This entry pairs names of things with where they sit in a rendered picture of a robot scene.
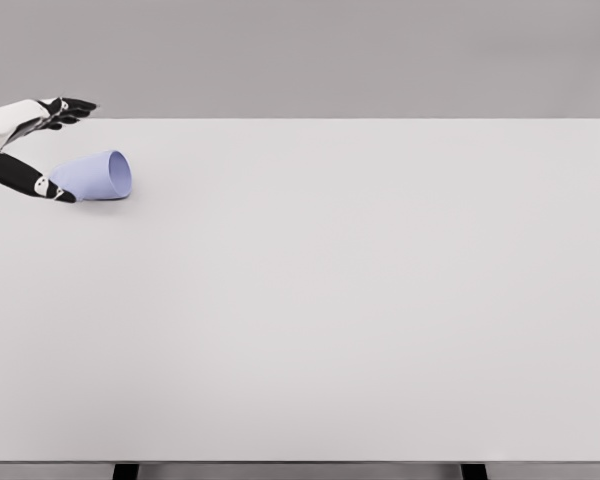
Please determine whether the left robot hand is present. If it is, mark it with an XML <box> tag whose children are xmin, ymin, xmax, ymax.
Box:
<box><xmin>0</xmin><ymin>96</ymin><xmax>99</xmax><ymax>205</ymax></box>

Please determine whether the light blue cup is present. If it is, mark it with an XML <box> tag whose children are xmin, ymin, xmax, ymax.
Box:
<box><xmin>46</xmin><ymin>149</ymin><xmax>133</xmax><ymax>203</ymax></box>

